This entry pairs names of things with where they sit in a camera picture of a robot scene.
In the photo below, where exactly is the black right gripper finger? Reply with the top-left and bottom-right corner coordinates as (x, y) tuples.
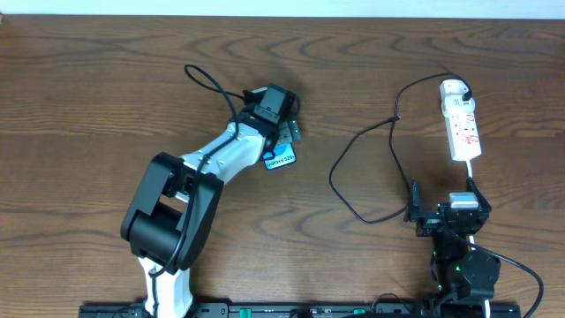
(410, 178), (421, 213)
(466, 177), (491, 208)

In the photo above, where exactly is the blue Galaxy smartphone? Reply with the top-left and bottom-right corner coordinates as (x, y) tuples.
(263, 143), (297, 170)

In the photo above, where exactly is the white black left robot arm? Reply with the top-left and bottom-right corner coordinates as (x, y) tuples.
(120, 84), (301, 317)

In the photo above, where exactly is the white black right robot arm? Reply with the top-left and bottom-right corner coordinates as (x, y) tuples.
(404, 177), (501, 317)

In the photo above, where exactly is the white USB charger adapter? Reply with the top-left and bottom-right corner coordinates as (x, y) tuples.
(440, 79), (476, 117)

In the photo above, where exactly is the white power strip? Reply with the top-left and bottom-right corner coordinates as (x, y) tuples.
(441, 102), (482, 162)

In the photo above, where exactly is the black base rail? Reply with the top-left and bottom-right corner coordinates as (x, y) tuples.
(79, 301), (522, 318)

